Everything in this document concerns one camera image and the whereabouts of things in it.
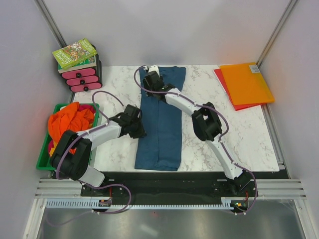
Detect blue polo shirt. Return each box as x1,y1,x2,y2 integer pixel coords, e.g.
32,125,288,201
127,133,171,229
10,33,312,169
134,65,187,172

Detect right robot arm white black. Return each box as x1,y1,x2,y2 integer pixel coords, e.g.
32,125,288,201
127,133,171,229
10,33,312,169
142,66,250,196

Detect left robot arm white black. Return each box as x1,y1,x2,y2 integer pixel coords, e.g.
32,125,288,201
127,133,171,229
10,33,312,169
50,105,147,196

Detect orange shirt in bin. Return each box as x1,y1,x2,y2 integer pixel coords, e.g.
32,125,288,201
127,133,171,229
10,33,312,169
47,102,96,147

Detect black pink drawer organizer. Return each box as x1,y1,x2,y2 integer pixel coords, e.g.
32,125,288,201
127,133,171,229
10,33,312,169
60,54,103,93

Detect dark green book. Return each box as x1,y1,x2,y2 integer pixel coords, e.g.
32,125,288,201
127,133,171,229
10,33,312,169
57,56,97,74

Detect red plastic folder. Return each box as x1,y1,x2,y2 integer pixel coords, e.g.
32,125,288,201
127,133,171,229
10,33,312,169
214,68,260,111

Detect light green book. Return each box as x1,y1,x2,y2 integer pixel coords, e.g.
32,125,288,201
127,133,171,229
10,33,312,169
52,38,97,70

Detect yellow shirt in bin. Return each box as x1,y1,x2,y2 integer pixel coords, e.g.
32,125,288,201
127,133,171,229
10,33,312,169
48,144,56,157

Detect orange plastic folder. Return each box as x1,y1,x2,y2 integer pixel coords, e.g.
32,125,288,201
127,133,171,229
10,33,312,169
220,62,275,106

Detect green plastic bin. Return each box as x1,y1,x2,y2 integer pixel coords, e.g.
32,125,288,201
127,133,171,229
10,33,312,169
36,103,99,171

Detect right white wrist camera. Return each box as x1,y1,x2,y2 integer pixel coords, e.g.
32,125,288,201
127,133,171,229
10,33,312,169
144,65,160,75

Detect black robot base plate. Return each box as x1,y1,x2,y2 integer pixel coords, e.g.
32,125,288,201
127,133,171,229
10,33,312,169
81,172,258,204

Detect grey slotted cable duct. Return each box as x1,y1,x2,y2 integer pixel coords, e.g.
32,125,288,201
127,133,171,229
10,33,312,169
45,198,235,210

